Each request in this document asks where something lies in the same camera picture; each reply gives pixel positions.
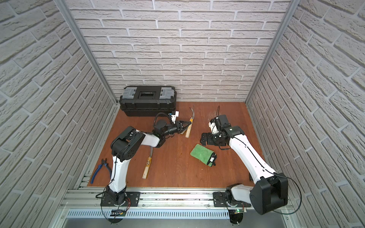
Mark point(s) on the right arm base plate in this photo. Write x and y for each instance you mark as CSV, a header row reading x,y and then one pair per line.
x,y
224,199

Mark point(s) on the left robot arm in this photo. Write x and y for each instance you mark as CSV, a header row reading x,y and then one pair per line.
x,y
125,146

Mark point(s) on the green rag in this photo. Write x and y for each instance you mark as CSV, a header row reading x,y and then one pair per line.
x,y
204,154

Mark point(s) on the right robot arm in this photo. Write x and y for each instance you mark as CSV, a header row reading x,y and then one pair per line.
x,y
270,190

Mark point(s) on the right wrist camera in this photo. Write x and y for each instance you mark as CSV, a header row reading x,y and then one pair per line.
x,y
213,126

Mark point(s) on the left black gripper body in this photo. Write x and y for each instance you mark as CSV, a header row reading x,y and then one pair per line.
x,y
178,127

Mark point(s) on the black plastic toolbox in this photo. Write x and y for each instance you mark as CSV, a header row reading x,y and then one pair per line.
x,y
148,100

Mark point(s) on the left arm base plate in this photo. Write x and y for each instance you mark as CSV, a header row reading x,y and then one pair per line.
x,y
124,199

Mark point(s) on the aluminium front rail frame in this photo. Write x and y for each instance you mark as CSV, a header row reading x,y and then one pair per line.
x,y
89,203

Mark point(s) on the wooden handle sickle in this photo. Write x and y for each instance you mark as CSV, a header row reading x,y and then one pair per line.
x,y
188,131
148,164

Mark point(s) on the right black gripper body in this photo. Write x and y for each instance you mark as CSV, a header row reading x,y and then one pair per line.
x,y
214,139

